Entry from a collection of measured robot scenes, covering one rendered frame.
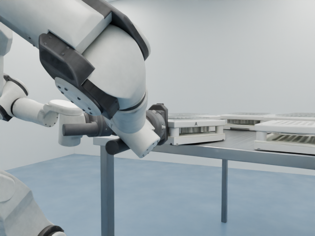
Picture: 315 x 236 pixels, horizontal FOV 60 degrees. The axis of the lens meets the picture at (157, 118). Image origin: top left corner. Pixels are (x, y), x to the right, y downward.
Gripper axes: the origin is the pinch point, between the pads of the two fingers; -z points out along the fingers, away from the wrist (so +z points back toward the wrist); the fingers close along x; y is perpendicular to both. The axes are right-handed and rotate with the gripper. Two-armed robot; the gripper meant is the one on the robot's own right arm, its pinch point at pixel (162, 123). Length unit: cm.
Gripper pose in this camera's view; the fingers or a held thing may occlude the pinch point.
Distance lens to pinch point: 84.8
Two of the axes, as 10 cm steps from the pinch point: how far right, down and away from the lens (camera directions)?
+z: -3.2, 0.4, -9.5
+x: -0.1, 10.0, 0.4
